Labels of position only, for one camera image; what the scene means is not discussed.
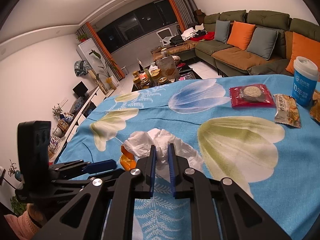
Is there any black coffee table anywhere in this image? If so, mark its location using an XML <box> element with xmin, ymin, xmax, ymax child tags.
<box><xmin>132</xmin><ymin>63</ymin><xmax>202</xmax><ymax>92</ymax></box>

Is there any orange curtain left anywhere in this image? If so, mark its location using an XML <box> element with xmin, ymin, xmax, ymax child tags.
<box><xmin>76</xmin><ymin>22</ymin><xmax>125</xmax><ymax>81</ymax></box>

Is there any white black TV cabinet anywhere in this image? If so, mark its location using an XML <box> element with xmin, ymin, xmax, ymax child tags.
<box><xmin>49</xmin><ymin>87</ymin><xmax>114</xmax><ymax>163</ymax></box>

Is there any tall green potted plant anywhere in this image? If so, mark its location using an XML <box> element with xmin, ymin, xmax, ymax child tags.
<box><xmin>89</xmin><ymin>49</ymin><xmax>117</xmax><ymax>90</ymax></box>

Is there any blue white paper cup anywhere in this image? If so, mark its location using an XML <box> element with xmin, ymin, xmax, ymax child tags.
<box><xmin>292</xmin><ymin>56</ymin><xmax>319</xmax><ymax>107</ymax></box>

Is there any gold foil snack bag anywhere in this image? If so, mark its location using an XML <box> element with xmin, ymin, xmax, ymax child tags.
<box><xmin>309</xmin><ymin>90</ymin><xmax>320</xmax><ymax>123</ymax></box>

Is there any orange peel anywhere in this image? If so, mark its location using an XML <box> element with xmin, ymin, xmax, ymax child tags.
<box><xmin>120</xmin><ymin>145</ymin><xmax>136</xmax><ymax>171</ymax></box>

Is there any orange grey curtain right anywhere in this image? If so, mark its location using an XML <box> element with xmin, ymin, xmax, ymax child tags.
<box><xmin>169</xmin><ymin>0</ymin><xmax>197</xmax><ymax>32</ymax></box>

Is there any small potted bonsai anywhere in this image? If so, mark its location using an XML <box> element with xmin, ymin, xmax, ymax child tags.
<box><xmin>52</xmin><ymin>103</ymin><xmax>65</xmax><ymax>120</ymax></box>

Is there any orange cushion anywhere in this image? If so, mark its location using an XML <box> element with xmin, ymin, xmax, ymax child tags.
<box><xmin>285</xmin><ymin>31</ymin><xmax>320</xmax><ymax>74</ymax></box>
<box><xmin>227</xmin><ymin>21</ymin><xmax>256</xmax><ymax>50</ymax></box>

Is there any grey-blue cushion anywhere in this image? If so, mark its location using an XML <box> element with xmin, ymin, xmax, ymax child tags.
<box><xmin>214</xmin><ymin>20</ymin><xmax>230</xmax><ymax>43</ymax></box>
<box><xmin>246</xmin><ymin>27</ymin><xmax>278</xmax><ymax>60</ymax></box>

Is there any cracker snack packet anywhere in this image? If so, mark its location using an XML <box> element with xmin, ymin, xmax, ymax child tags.
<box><xmin>273</xmin><ymin>94</ymin><xmax>301</xmax><ymax>128</ymax></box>

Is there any black monitor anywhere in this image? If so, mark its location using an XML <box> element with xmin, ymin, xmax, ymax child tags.
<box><xmin>73</xmin><ymin>81</ymin><xmax>88</xmax><ymax>98</ymax></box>

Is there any olive green sofa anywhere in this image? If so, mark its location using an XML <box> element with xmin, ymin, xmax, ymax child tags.
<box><xmin>173</xmin><ymin>10</ymin><xmax>319</xmax><ymax>76</ymax></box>

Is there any white tissue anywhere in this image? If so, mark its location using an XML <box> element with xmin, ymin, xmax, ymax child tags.
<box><xmin>124</xmin><ymin>128</ymin><xmax>204</xmax><ymax>181</ymax></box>

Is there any red cookie packet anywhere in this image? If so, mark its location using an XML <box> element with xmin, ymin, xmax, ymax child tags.
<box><xmin>229</xmin><ymin>83</ymin><xmax>276</xmax><ymax>108</ymax></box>

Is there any white standing air conditioner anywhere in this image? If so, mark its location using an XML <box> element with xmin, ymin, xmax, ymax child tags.
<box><xmin>76</xmin><ymin>38</ymin><xmax>119</xmax><ymax>88</ymax></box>

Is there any person's pink sleeve forearm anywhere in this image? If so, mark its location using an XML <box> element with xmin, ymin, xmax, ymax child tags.
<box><xmin>4</xmin><ymin>203</ymin><xmax>47</xmax><ymax>239</ymax></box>

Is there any brown sofa blanket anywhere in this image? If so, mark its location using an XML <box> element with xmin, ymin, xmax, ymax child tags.
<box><xmin>212</xmin><ymin>47</ymin><xmax>281</xmax><ymax>70</ymax></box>

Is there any wooden photo frame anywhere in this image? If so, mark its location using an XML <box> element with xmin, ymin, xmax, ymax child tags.
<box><xmin>57</xmin><ymin>119</ymin><xmax>69</xmax><ymax>133</ymax></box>

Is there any glass jar gold lid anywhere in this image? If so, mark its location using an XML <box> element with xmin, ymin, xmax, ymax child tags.
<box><xmin>157</xmin><ymin>77</ymin><xmax>170</xmax><ymax>86</ymax></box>

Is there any white office chair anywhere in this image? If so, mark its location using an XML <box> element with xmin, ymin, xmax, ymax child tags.
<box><xmin>156</xmin><ymin>28</ymin><xmax>174</xmax><ymax>46</ymax></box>

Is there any blue floral tablecloth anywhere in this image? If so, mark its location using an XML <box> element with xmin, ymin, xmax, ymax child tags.
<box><xmin>57</xmin><ymin>75</ymin><xmax>319</xmax><ymax>239</ymax></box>

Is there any shiny wrapped candy bag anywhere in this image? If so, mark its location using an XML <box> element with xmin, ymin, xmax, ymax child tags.
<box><xmin>49</xmin><ymin>135</ymin><xmax>62</xmax><ymax>154</ymax></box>

